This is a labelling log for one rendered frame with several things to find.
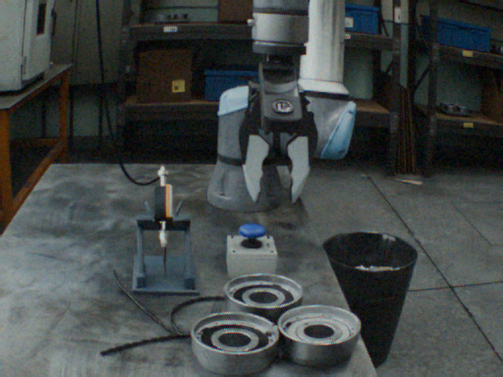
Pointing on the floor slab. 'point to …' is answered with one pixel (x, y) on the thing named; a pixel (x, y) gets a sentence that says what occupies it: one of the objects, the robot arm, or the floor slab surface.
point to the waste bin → (373, 283)
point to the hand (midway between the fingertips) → (275, 194)
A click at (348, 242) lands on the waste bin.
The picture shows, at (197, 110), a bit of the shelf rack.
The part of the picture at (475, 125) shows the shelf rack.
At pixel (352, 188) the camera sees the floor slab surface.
